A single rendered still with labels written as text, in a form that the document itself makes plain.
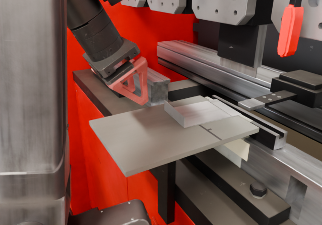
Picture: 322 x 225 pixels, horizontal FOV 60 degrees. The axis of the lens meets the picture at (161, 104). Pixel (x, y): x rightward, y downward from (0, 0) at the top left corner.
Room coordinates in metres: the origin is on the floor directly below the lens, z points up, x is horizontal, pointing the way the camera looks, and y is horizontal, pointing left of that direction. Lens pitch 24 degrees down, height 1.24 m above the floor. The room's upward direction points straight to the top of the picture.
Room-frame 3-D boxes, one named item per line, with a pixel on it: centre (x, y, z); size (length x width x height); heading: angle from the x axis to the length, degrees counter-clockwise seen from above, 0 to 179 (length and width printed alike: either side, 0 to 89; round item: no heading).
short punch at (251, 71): (0.53, -0.15, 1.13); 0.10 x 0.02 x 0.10; 29
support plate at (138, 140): (0.46, -0.02, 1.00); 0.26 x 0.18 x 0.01; 119
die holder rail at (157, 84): (1.01, 0.12, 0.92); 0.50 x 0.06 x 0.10; 29
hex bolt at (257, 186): (0.38, -0.17, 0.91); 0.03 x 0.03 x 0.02
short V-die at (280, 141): (0.51, -0.16, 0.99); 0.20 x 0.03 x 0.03; 29
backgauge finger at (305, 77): (0.60, -0.29, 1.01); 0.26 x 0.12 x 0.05; 119
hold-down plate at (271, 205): (0.47, -0.12, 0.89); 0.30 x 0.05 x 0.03; 29
